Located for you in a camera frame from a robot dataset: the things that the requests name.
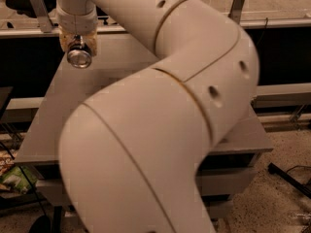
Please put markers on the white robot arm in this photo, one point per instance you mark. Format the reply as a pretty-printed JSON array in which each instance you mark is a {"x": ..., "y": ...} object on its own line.
[{"x": 129, "y": 154}]

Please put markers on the right metal bracket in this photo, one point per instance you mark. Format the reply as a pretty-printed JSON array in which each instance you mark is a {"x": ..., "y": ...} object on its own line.
[{"x": 236, "y": 10}]

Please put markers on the green snack bag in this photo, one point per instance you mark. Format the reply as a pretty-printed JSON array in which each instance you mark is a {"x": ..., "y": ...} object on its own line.
[{"x": 19, "y": 179}]

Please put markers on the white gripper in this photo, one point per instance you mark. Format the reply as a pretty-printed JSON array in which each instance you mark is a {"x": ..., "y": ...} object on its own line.
[{"x": 77, "y": 23}]

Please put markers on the metal bracket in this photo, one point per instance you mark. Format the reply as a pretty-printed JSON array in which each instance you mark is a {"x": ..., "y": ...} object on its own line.
[
  {"x": 42, "y": 15},
  {"x": 236, "y": 10}
]

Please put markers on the black stand leg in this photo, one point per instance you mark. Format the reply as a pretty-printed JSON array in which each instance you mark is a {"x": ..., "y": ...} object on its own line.
[{"x": 273, "y": 169}]

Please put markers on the left metal bracket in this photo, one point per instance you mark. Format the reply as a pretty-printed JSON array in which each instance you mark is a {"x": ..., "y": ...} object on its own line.
[{"x": 42, "y": 15}]

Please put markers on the grey drawer cabinet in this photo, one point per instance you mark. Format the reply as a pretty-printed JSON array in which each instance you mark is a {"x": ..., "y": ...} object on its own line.
[{"x": 120, "y": 56}]

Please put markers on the black office chair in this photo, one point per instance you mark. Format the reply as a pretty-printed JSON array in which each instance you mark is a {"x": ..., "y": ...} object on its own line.
[{"x": 23, "y": 7}]

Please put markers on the grey metal rail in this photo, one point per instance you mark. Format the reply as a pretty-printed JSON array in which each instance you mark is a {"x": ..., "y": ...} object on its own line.
[{"x": 246, "y": 24}]

